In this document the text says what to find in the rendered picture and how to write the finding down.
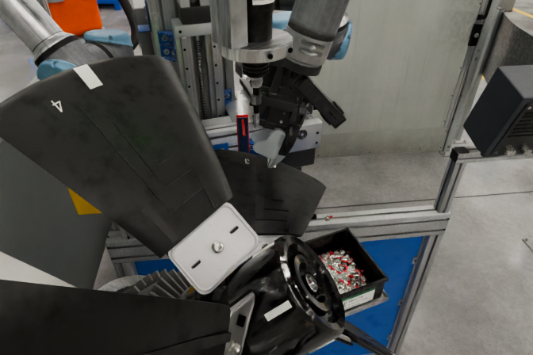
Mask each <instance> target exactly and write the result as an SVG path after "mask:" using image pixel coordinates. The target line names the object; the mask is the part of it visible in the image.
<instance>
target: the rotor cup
mask: <svg viewBox="0 0 533 355"><path fill-rule="evenodd" d="M253 255H254V254H253ZM253 255H252V256H250V257H249V258H248V259H246V260H245V261H243V262H242V263H241V264H240V265H239V266H238V267H236V268H235V269H234V270H233V271H232V272H231V273H230V274H229V275H228V276H227V277H226V278H225V279H224V280H223V281H222V282H221V283H220V284H219V285H218V286H216V287H215V288H214V290H212V291H211V293H209V294H205V295H204V296H203V297H201V295H200V294H199V293H198V292H197V291H196V289H195V288H194V287H193V286H192V285H191V287H190V289H189V291H188V293H187V296H186V300H197V301H205V302H211V303H221V304H225V305H229V304H230V303H232V302H233V301H234V300H236V299H237V298H239V297H240V296H242V295H243V294H244V293H245V292H246V291H248V290H249V289H251V288H252V289H253V290H254V291H253V293H254V294H255V304H254V307H253V311H252V314H251V320H250V322H249V326H248V329H247V335H246V338H245V342H244V345H243V351H242V354H241V355H306V354H308V353H310V352H312V351H313V350H315V349H317V348H319V347H321V346H323V345H324V344H326V343H328V342H330V341H332V340H335V339H337V338H338V337H339V336H340V335H341V334H342V333H343V331H344V329H345V311H344V306H343V301H342V299H341V296H340V294H339V290H338V288H337V286H336V283H335V282H334V280H333V278H332V276H331V274H330V273H329V271H328V269H327V268H326V266H325V265H324V263H323V262H322V261H321V259H320V258H319V257H318V255H317V254H316V253H315V252H314V251H313V249H312V248H311V247H310V246H308V245H307V244H306V243H305V242H303V241H302V240H300V239H299V238H297V237H295V236H293V235H284V236H282V237H279V238H278V239H276V240H274V245H273V246H271V247H270V248H268V249H267V250H265V251H263V252H262V253H261V254H259V255H258V256H256V257H255V258H253V259H252V257H253ZM305 274H310V275H311V276H312V277H313V278H314V279H315V280H316V284H317V287H318V289H317V291H316V292H314V291H313V290H312V289H311V288H310V287H309V286H308V284H307V282H306V280H305ZM287 300H288V301H289V302H290V304H291V306H292V307H291V308H290V309H288V310H287V311H284V312H282V313H281V314H280V315H278V316H276V317H274V318H273V319H271V320H270V321H267V319H266V317H265V314H266V313H267V312H269V311H271V310H273V309H275V308H276V307H278V306H279V305H281V304H283V303H285V302H286V301H287Z"/></svg>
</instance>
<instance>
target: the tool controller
mask: <svg viewBox="0 0 533 355"><path fill-rule="evenodd" d="M463 127H464V129H465V130H466V132H467V134H468V135H469V137H470V138H471V140H472V142H473V143H474V145H475V147H476V148H477V149H478V150H479V151H480V152H481V156H482V157H491V156H502V155H506V156H507V157H512V156H513V155H523V156H527V155H529V154H533V65H521V66H503V67H498V68H497V69H496V70H495V72H494V74H493V76H492V77H491V79H490V80H489V82H488V84H487V86H486V87H485V89H484V91H483V92H482V94H481V96H480V97H479V99H478V100H477V103H476V104H475V106H474V107H473V109H472V111H471V112H470V114H469V116H468V117H467V119H466V121H465V123H464V124H463Z"/></svg>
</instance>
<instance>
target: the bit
mask: <svg viewBox="0 0 533 355"><path fill-rule="evenodd" d="M251 103H252V104H253V110H254V128H255V129H257V128H259V105H260V104H261V93H260V92H259V88H253V93H252V94H251Z"/></svg>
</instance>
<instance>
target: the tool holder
mask: <svg viewBox="0 0 533 355"><path fill-rule="evenodd" d="M209 6H210V16H211V26H212V36H213V42H214V43H216V44H217V46H218V52H219V53H220V55H222V56H223V57H225V58H226V59H230V60H232V61H236V62H240V63H269V62H274V61H277V60H280V59H284V58H285V57H287V56H288V55H289V54H290V53H291V52H292V51H293V37H292V36H291V35H290V34H289V33H287V32H286V31H283V30H281V29H275V28H272V39H271V40H269V41H267V42H262V43H248V41H247V0H209Z"/></svg>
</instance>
